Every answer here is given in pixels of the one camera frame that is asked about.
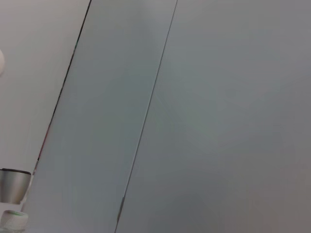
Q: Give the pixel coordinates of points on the white and silver left arm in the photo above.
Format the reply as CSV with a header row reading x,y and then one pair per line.
x,y
1,61

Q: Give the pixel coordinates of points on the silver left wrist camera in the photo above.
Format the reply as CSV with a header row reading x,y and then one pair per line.
x,y
13,185

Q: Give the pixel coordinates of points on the clear water bottle green label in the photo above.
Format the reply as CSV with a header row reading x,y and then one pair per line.
x,y
13,221

